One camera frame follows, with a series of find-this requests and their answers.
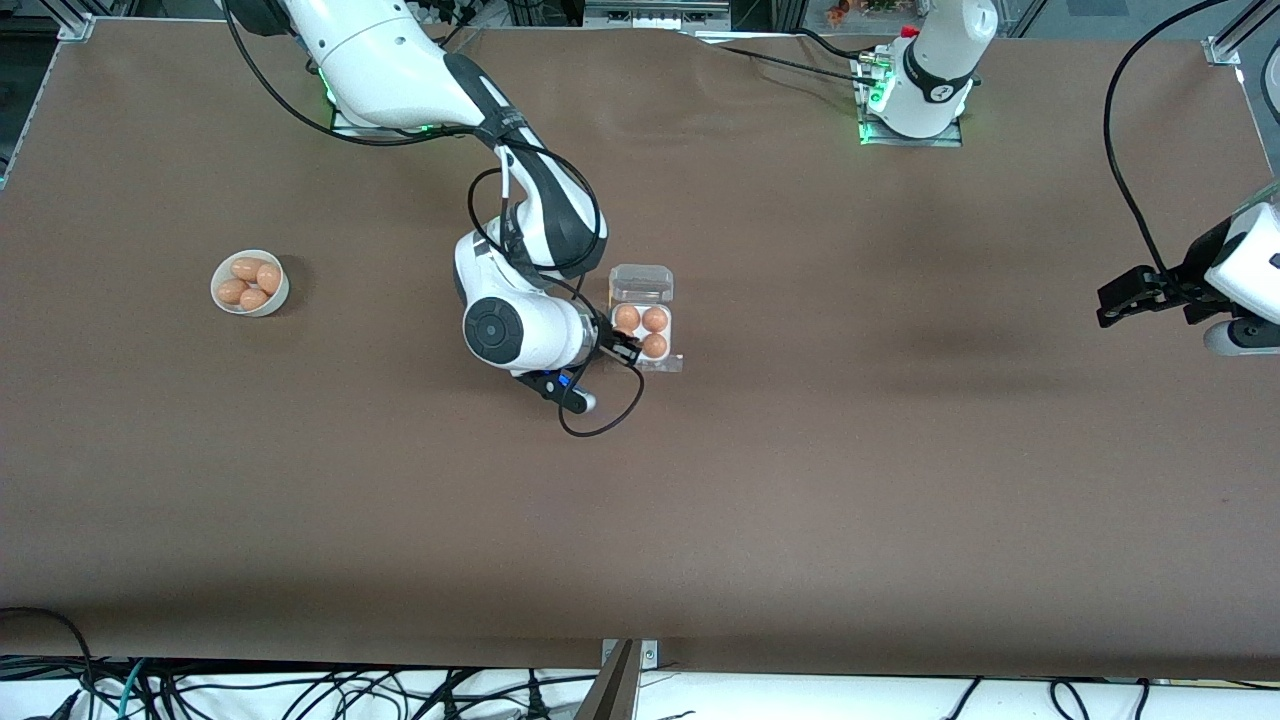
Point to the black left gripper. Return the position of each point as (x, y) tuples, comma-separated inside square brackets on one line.
[(1186, 278)]

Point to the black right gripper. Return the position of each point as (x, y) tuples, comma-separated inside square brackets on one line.
[(606, 343)]

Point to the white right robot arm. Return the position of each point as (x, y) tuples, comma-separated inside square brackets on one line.
[(400, 60)]

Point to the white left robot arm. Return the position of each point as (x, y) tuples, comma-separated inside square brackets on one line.
[(935, 70)]

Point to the clear plastic egg carton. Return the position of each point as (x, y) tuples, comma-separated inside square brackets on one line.
[(640, 285)]

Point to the brown table cover sheet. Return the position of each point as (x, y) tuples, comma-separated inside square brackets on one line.
[(700, 500)]

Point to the grey metal rack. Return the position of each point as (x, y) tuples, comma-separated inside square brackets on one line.
[(655, 12)]

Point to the dark metal strut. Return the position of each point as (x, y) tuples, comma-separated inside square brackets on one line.
[(610, 695)]

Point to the white round bowl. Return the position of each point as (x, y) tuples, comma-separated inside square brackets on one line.
[(275, 302)]

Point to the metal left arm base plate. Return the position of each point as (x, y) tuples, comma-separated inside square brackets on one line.
[(945, 140)]

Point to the aluminium edge bracket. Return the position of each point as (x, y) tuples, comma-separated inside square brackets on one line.
[(650, 654)]

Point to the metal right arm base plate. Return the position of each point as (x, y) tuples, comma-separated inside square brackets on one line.
[(345, 128)]

